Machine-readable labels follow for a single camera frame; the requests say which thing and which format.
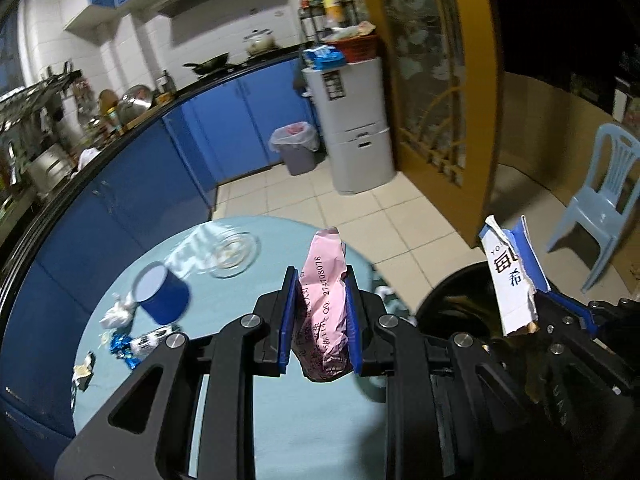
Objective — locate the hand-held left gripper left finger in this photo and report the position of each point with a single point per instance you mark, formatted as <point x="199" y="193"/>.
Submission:
<point x="289" y="320"/>

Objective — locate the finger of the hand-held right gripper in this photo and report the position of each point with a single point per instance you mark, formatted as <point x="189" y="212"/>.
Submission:
<point x="560" y="310"/>
<point x="607" y="312"/>

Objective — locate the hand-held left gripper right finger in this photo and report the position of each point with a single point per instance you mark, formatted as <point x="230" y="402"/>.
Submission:
<point x="354" y="320"/>

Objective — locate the pink paper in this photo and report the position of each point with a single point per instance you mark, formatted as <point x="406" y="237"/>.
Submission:
<point x="322" y="305"/>

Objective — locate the blue white torn carton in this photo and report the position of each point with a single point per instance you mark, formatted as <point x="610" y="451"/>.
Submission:
<point x="512" y="280"/>

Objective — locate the clear round plastic lid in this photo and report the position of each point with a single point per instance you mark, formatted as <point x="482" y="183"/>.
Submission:
<point x="232" y="255"/>

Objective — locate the black round trash bin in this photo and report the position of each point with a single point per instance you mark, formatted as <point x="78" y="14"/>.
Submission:
<point x="460" y="300"/>

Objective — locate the white tissue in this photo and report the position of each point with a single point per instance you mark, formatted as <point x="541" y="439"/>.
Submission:
<point x="117" y="312"/>

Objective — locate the grey lined trash bin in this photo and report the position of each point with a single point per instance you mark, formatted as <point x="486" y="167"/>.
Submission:
<point x="297" y="147"/>

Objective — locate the round table with blue cloth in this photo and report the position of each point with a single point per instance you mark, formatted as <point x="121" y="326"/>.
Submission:
<point x="225" y="305"/>

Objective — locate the light blue plastic chair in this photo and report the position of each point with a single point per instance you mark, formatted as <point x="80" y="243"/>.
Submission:
<point x="600" y="200"/>

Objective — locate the blue cylinder container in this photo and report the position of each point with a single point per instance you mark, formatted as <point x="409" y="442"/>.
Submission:
<point x="162" y="292"/>

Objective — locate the white printed wrapper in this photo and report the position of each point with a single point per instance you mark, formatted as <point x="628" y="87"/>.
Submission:
<point x="152" y="337"/>

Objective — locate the blue foil wrapper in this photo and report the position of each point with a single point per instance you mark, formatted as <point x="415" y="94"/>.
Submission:
<point x="122" y="347"/>

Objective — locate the grey storage cabinet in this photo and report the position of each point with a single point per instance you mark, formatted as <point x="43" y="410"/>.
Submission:
<point x="350" y="120"/>

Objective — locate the cream crumpled wrapper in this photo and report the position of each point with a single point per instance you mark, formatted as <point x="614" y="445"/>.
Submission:
<point x="82" y="370"/>

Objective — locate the wooden glass door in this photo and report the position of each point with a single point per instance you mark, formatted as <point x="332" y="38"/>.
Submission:
<point x="425" y="85"/>

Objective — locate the black kitchen countertop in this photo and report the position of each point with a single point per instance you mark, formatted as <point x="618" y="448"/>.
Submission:
<point x="125" y="127"/>

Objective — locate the wooden cutting board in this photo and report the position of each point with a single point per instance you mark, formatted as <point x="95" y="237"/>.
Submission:
<point x="132" y="121"/>

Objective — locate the white plastic bag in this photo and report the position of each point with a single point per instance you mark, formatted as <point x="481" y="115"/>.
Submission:
<point x="87" y="157"/>

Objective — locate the blue snack packet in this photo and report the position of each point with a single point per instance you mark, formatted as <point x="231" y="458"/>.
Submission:
<point x="322" y="56"/>

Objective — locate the dark sauce bottle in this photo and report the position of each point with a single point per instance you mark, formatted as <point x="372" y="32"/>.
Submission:
<point x="165" y="84"/>

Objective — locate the black wok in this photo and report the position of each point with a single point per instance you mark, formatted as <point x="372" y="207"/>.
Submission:
<point x="210" y="64"/>

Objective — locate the steel wok lid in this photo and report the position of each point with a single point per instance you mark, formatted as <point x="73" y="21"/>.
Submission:
<point x="135" y="100"/>

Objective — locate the red plastic basket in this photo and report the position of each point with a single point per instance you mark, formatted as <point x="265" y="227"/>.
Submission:
<point x="357" y="47"/>

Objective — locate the white cooking pot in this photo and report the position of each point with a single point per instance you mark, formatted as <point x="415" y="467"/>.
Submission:
<point x="260" y="42"/>

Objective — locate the steel pot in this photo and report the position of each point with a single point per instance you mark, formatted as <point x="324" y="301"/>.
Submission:
<point x="47" y="170"/>

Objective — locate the black metal rack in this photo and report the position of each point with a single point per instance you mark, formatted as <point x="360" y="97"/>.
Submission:
<point x="325" y="15"/>

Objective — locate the yellow spray bottle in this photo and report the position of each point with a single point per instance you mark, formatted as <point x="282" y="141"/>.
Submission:
<point x="331" y="5"/>

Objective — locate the metal dish rack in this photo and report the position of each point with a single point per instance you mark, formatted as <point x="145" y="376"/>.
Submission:
<point x="30" y="95"/>

